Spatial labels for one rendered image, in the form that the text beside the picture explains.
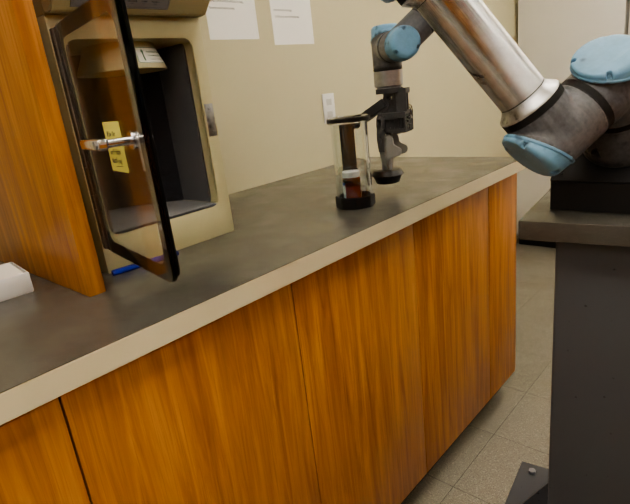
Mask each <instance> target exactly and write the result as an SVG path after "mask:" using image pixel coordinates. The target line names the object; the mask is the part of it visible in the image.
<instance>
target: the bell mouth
mask: <svg viewBox="0 0 630 504"><path fill-rule="evenodd" d="M133 43H134V48H135V53H136V58H137V62H138V67H139V72H140V74H145V73H152V72H158V71H163V70H166V69H167V66H166V65H165V63H164V61H163V60H162V58H161V56H160V55H159V53H158V52H157V50H156V49H155V48H154V46H153V44H152V43H151V42H147V41H133Z"/></svg>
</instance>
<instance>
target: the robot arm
mask: <svg viewBox="0 0 630 504"><path fill-rule="evenodd" d="M396 1H397V2H398V3H399V4H400V5H401V6H402V7H405V8H412V9H411V10H410V11H409V12H408V13H407V14H406V15H405V16H404V17H403V18H402V19H401V20H400V21H399V22H398V23H388V24H381V25H377V26H374V27H372V29H371V40H370V42H371V47H372V60H373V69H374V70H373V72H374V73H373V75H374V87H375V88H377V89H376V90H375V91H376V95H378V94H383V99H380V100H379V101H378V102H376V103H375V104H373V105H372V106H371V107H369V108H368V109H367V110H365V111H364V112H362V113H361V114H370V120H371V119H373V118H374V117H376V116H377V117H376V129H377V144H378V150H379V153H380V157H381V160H382V164H383V165H384V167H385V169H386V170H389V163H388V159H392V168H393V161H394V157H397V156H400V155H401V154H403V153H406V152H407V150H408V147H407V145H405V144H403V143H401V142H400V141H399V136H398V134H401V133H406V132H408V131H411V130H412V129H414V125H413V109H412V110H411V108H412V105H411V104H409V101H408V93H409V92H410V87H404V88H403V87H401V85H403V73H402V62H403V61H406V60H409V59H410V58H412V57H413V56H414V55H415V54H416V53H417V52H418V50H419V48H420V45H421V44H423V43H424V42H425V41H426V40H427V39H428V38H429V37H430V36H431V35H432V33H434V31H435V32H436V34H437V35H438V36H439V37H440V38H441V40H442V41H443V42H444V43H445V44H446V46H447V47H448V48H449V49H450V51H451V52H452V53H453V54H454V55H455V57H456V58H457V59H458V60H459V61H460V63H461V64H462V65H463V66H464V67H465V69H466V70H467V71H468V72H469V73H470V75H471V76H472V77H473V78H474V80H475V81H476V82H477V83H478V84H479V86H480V87H481V88H482V89H483V90H484V92H485V93H486V94H487V95H488V96H489V98H490V99H491V100H492V101H493V103H494V104H495V105H496V106H497V107H498V109H499V110H500V111H501V114H502V115H501V121H500V125H501V127H502V128H503V129H504V130H505V131H506V133H507V134H506V135H505V136H504V138H503V140H502V145H503V146H504V149H505V150H506V151H507V152H508V154H509V155H510V156H512V157H513V158H514V159H515V160H516V161H517V162H519V163H520V164H521V165H523V166H524V167H526V168H528V169H529V170H531V171H533V172H535V173H537V174H540V175H543V176H555V175H558V174H559V173H561V172H562V171H563V170H564V169H565V168H567V167H568V166H569V165H570V164H573V163H574V162H575V160H576V159H577V158H578V157H579V156H580V155H581V154H582V153H583V154H584V156H585V157H586V158H587V159H588V160H589V161H591V162H592V163H594V164H596V165H599V166H602V167H608V168H623V167H628V166H630V35H624V34H614V35H609V36H605V37H599V38H597V39H594V40H592V41H590V42H588V43H586V44H584V45H583V46H581V47H580V48H579V49H578V50H577V51H576V52H575V53H574V55H573V56H572V58H571V61H570V62H571V64H570V67H569V69H570V72H571V74H570V76H569V77H567V78H566V79H565V80H564V81H563V82H562V83H560V82H559V81H558V80H557V79H545V78H543V77H542V75H541V74H540V73H539V72H538V70H537V69H536V68H535V67H534V65H533V64H532V63H531V61H530V60H529V59H528V58H527V56H526V55H525V54H524V53H523V51H522V50H521V49H520V48H519V46H518V45H517V44H516V42H515V41H514V40H513V39H512V37H511V36H510V35H509V34H508V32H507V31H506V30H505V29H504V27H503V26H502V25H501V24H500V22H499V21H498V20H497V18H496V17H495V16H494V15H493V13H492V12H491V11H490V10H489V8H488V7H487V6H486V5H485V3H484V2H483V1H482V0H396ZM391 96H392V99H391ZM409 105H411V108H410V107H409ZM409 108H410V109H409ZM370 120H369V121H370ZM369 121H367V122H369ZM385 134H386V135H385Z"/></svg>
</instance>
